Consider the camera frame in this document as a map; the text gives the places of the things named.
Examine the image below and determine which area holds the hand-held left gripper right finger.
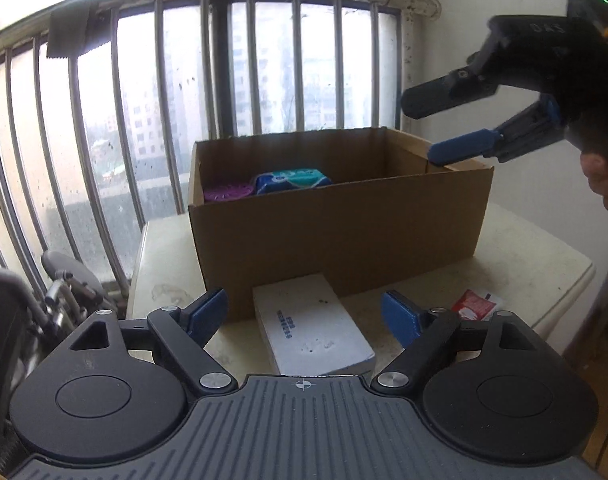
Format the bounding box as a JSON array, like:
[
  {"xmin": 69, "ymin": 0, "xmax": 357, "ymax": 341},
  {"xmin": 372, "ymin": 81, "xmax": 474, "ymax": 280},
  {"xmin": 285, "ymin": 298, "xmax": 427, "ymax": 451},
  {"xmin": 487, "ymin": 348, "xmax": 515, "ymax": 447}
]
[{"xmin": 371, "ymin": 289, "xmax": 539, "ymax": 395}]

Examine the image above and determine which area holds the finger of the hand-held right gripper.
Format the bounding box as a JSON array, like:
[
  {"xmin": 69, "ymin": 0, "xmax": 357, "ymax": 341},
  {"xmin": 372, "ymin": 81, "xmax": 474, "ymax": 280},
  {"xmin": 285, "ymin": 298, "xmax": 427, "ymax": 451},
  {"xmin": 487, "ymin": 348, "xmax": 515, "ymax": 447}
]
[
  {"xmin": 401, "ymin": 67, "xmax": 499, "ymax": 121},
  {"xmin": 428, "ymin": 95, "xmax": 564, "ymax": 166}
]

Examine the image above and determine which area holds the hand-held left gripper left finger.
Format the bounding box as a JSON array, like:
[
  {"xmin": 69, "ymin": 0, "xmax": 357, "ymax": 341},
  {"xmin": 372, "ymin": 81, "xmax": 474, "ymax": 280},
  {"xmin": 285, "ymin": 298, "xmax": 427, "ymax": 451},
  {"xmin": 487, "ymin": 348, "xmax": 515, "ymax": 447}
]
[{"xmin": 69, "ymin": 287, "xmax": 237, "ymax": 395}]

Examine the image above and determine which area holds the red white toothpaste tube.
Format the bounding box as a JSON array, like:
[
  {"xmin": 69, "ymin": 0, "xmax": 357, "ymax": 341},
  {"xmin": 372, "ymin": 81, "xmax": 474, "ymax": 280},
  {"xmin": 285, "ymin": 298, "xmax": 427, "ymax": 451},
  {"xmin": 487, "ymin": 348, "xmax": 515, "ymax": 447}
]
[{"xmin": 451, "ymin": 289, "xmax": 504, "ymax": 322}]

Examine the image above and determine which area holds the white soap box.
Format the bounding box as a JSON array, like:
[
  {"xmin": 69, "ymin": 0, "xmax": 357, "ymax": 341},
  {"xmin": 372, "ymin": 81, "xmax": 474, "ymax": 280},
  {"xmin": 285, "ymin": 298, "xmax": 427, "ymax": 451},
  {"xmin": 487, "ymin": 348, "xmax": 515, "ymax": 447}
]
[{"xmin": 252, "ymin": 274, "xmax": 377, "ymax": 377}]

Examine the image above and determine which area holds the brown cardboard box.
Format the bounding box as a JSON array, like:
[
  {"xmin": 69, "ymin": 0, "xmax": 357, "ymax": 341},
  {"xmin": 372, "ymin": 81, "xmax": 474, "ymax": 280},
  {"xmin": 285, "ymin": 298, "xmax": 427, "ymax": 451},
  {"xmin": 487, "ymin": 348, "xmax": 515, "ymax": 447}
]
[{"xmin": 187, "ymin": 127, "xmax": 494, "ymax": 322}]

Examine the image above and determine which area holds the purple air freshener jar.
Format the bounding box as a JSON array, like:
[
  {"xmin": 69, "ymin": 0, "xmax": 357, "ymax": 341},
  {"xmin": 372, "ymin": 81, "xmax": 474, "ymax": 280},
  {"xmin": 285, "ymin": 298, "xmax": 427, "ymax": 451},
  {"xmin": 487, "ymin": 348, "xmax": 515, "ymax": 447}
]
[{"xmin": 203, "ymin": 182, "xmax": 257, "ymax": 204}]

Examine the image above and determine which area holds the blue wet wipes pack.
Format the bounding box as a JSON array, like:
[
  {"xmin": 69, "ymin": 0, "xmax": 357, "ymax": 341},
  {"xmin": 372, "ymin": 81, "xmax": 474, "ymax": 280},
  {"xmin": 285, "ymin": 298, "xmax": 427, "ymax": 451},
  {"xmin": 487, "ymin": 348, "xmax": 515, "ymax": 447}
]
[{"xmin": 254, "ymin": 167, "xmax": 333, "ymax": 196}]

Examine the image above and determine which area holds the black folded wheelchair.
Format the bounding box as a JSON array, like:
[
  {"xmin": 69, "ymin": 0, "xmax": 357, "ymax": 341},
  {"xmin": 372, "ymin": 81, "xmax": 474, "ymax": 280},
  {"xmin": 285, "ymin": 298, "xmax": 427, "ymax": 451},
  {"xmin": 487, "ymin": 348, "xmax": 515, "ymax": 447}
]
[{"xmin": 0, "ymin": 251, "xmax": 120, "ymax": 480}]

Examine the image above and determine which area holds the grey cloth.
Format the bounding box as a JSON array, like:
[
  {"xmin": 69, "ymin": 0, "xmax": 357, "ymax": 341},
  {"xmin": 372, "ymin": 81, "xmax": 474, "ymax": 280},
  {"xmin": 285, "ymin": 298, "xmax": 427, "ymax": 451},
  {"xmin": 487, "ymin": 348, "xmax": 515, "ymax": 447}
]
[{"xmin": 46, "ymin": 2, "xmax": 100, "ymax": 59}]

